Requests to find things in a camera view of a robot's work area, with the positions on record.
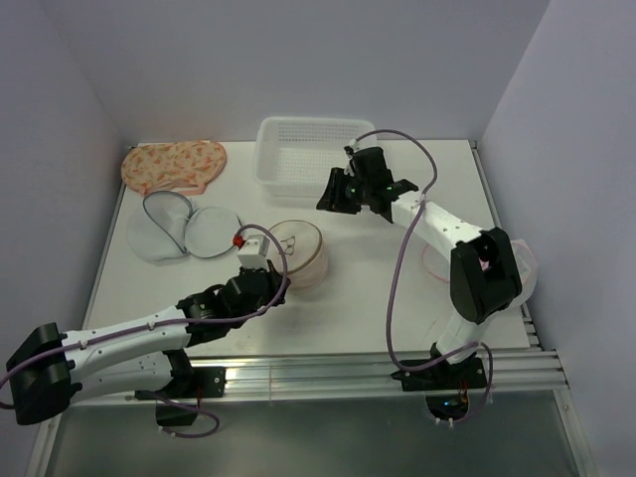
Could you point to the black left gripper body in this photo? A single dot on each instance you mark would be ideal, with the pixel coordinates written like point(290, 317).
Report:
point(272, 282)

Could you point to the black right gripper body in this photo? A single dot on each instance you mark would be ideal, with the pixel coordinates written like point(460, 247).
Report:
point(364, 187)

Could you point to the tan-trimmed white laundry bag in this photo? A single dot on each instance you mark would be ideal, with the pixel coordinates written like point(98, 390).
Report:
point(305, 251)

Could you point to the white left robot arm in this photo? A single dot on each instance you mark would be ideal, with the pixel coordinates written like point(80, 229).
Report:
point(53, 369)

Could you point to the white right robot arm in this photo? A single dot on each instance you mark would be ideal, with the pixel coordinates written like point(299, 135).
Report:
point(483, 275)

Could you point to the white plastic laundry basket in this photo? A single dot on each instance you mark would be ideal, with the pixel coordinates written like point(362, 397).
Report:
point(293, 155)

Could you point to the grey-trimmed white laundry bag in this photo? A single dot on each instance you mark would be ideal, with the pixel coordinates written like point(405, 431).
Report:
point(168, 226)

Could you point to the pink-trimmed white laundry bag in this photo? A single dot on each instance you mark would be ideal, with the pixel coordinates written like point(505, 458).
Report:
point(437, 266)

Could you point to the floral orange laundry bag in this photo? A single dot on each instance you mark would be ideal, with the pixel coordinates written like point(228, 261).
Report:
point(186, 167)

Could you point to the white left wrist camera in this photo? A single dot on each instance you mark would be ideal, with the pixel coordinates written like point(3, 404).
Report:
point(252, 251)

